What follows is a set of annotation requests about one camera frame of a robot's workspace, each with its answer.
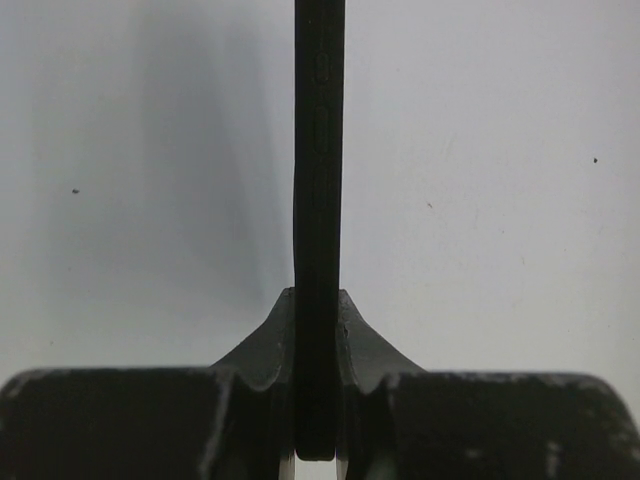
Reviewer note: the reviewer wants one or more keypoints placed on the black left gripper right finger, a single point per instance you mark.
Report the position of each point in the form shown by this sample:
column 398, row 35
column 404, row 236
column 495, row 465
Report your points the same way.
column 399, row 421

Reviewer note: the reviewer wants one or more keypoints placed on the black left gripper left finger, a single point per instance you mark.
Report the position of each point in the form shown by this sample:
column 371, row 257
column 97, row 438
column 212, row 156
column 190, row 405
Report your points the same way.
column 229, row 420

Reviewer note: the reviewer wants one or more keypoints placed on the black smartphone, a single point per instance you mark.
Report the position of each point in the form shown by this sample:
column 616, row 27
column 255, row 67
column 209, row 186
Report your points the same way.
column 318, row 151

